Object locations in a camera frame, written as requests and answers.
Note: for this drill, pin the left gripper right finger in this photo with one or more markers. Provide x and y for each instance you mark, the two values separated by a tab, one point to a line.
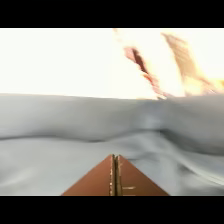
136	182

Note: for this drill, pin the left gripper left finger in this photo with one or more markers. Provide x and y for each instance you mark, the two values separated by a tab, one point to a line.
98	181

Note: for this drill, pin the light blue shirt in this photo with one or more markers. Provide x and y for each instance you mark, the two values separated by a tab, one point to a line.
66	133

